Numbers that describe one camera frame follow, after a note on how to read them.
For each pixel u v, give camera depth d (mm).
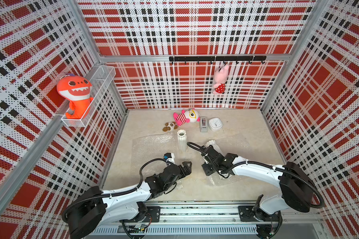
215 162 642
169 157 744
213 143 950
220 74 906
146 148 987
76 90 618
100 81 896
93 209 414
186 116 1080
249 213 735
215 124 1082
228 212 758
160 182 621
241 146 992
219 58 890
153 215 736
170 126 1076
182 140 862
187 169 732
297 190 423
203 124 1078
